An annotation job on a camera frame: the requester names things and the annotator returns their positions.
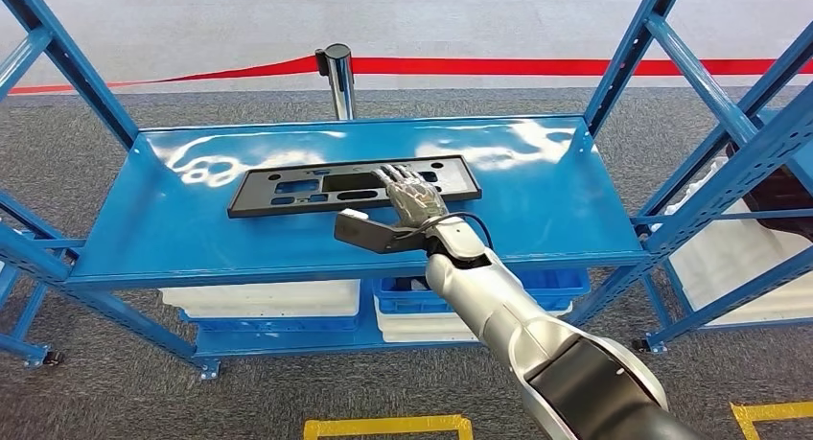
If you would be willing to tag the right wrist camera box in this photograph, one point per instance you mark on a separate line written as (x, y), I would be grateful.
(368, 234)

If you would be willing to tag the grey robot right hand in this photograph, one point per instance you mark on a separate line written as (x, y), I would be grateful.
(416, 199)

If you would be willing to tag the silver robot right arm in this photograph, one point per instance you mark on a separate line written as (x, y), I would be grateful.
(495, 310)

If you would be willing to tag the chrome barrier post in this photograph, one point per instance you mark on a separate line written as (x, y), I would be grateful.
(340, 81)

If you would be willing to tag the black caster wheel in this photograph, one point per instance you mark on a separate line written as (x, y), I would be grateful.
(639, 345)
(54, 359)

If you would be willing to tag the blue metal shelf rack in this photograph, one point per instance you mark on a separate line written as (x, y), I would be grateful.
(57, 243)
(762, 283)
(190, 234)

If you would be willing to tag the black plastic panel part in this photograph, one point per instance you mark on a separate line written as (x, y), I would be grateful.
(251, 192)

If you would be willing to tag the white plastic crate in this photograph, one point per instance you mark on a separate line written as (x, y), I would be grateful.
(413, 329)
(254, 297)
(724, 259)

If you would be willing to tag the red barrier belt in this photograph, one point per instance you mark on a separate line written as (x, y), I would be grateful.
(571, 67)
(286, 67)

